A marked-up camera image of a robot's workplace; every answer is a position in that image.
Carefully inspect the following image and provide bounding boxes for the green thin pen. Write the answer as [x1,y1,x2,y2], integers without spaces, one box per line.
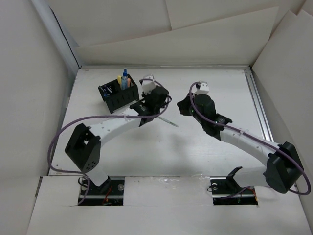
[157,116,179,128]

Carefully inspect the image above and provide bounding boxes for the orange capped glue stick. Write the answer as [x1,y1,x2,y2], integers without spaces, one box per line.
[126,78,131,88]

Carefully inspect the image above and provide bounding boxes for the clear blue spray bottle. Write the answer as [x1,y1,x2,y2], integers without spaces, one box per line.
[121,68,128,90]

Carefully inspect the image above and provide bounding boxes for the yellow highlighter marker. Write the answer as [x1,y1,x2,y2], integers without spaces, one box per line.
[117,76,122,86]

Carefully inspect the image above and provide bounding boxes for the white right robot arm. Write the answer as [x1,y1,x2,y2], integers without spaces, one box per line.
[177,94,306,194]

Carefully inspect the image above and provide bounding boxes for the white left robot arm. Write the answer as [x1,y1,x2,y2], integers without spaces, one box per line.
[65,86,170,194]

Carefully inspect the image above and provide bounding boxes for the black slotted organizer box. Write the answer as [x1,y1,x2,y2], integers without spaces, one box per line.
[101,74,139,114]

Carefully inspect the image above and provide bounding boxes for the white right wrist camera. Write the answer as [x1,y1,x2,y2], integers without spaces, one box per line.
[194,81,209,95]

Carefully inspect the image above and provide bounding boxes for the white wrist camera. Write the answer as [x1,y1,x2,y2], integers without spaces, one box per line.
[139,74,157,94]
[194,81,209,95]

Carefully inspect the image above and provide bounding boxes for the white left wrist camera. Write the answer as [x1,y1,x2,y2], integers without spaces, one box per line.
[139,74,157,94]

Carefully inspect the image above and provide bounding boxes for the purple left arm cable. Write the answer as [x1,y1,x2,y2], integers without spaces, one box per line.
[47,77,172,204]

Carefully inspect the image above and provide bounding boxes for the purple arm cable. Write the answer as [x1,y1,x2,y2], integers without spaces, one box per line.
[47,77,172,204]
[189,82,310,199]

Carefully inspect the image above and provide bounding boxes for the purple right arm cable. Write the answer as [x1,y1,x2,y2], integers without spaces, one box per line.
[189,82,310,199]

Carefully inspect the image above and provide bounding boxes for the aluminium rail right side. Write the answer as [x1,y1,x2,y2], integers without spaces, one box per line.
[244,67,273,141]

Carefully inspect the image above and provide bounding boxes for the aluminium rail back edge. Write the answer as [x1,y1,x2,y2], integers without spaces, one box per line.
[82,64,250,69]

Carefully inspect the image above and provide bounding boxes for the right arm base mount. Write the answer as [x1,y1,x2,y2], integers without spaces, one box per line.
[207,166,258,206]

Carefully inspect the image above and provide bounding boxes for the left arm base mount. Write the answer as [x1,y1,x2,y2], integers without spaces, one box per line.
[78,177,125,206]

